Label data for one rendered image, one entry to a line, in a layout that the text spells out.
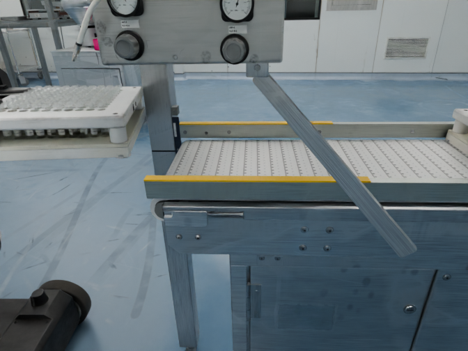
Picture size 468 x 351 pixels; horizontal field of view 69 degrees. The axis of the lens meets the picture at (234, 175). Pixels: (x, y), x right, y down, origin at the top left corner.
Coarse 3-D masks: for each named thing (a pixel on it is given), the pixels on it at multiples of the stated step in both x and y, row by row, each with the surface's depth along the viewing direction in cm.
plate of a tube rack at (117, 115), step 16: (128, 96) 66; (0, 112) 54; (16, 112) 54; (32, 112) 54; (48, 112) 54; (64, 112) 55; (80, 112) 55; (96, 112) 55; (112, 112) 55; (128, 112) 57; (0, 128) 52; (16, 128) 52; (32, 128) 52; (48, 128) 53; (64, 128) 53; (80, 128) 53
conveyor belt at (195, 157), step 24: (192, 144) 74; (216, 144) 74; (240, 144) 74; (264, 144) 74; (288, 144) 73; (336, 144) 73; (360, 144) 72; (384, 144) 72; (408, 144) 72; (432, 144) 71; (192, 168) 64; (216, 168) 63; (240, 168) 63; (264, 168) 63; (288, 168) 63; (312, 168) 62; (360, 168) 62; (384, 168) 62; (408, 168) 62; (432, 168) 61; (456, 168) 61
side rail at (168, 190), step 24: (168, 192) 52; (192, 192) 52; (216, 192) 52; (240, 192) 52; (264, 192) 51; (288, 192) 51; (312, 192) 51; (336, 192) 51; (384, 192) 50; (408, 192) 50; (432, 192) 50; (456, 192) 50
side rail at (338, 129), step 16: (192, 128) 76; (208, 128) 76; (224, 128) 76; (240, 128) 75; (256, 128) 75; (272, 128) 75; (288, 128) 75; (320, 128) 74; (336, 128) 74; (352, 128) 74; (368, 128) 74; (384, 128) 74; (400, 128) 73; (416, 128) 73; (432, 128) 73; (448, 128) 73
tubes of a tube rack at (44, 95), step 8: (40, 88) 67; (56, 88) 67; (64, 88) 67; (72, 88) 67; (80, 88) 67; (88, 88) 67; (96, 88) 67; (104, 88) 67; (32, 96) 61; (40, 96) 61; (48, 96) 61; (56, 96) 61; (64, 96) 63; (72, 96) 61; (80, 96) 61; (88, 96) 61; (96, 96) 61; (16, 104) 56; (40, 104) 56; (72, 104) 57; (96, 104) 58
